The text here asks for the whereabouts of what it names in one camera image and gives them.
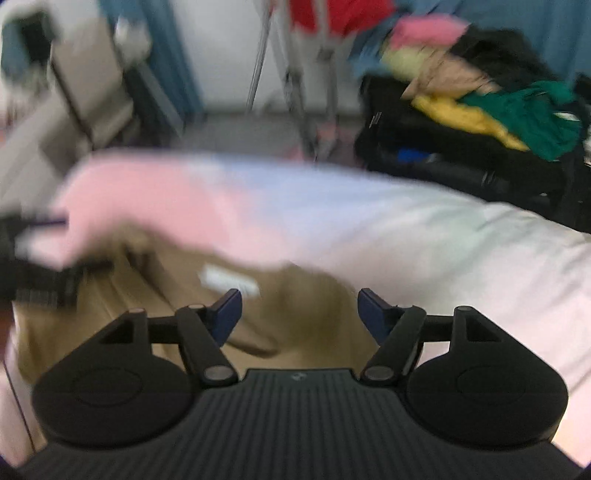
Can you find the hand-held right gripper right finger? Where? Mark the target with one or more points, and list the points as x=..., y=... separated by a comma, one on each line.
x=372, y=314

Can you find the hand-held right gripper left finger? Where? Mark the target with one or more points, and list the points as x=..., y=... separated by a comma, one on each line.
x=227, y=314

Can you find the green garment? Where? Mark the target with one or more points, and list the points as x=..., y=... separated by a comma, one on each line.
x=531, y=115

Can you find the tan pants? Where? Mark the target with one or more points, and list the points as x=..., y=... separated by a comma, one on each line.
x=152, y=295

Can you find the pale yellow garment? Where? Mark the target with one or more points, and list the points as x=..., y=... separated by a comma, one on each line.
x=404, y=62

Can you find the black garment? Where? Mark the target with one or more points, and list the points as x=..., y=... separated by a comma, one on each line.
x=503, y=53

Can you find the light brown garment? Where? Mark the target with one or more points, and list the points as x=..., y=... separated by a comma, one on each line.
x=450, y=76

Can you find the pink garment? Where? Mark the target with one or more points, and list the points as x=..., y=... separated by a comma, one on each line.
x=427, y=31

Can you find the grey cabinet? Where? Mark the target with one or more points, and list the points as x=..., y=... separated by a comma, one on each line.
x=78, y=78

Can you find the metal drying rack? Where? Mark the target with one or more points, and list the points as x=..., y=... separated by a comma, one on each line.
x=300, y=92

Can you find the black suitcase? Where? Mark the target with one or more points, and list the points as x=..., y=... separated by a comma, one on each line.
x=425, y=138

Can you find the red garment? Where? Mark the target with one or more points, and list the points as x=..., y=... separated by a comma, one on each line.
x=339, y=14

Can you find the pink bed sheet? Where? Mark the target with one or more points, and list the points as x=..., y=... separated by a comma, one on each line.
x=415, y=240

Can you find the blue denim garment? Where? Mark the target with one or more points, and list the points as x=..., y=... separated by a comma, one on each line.
x=369, y=53

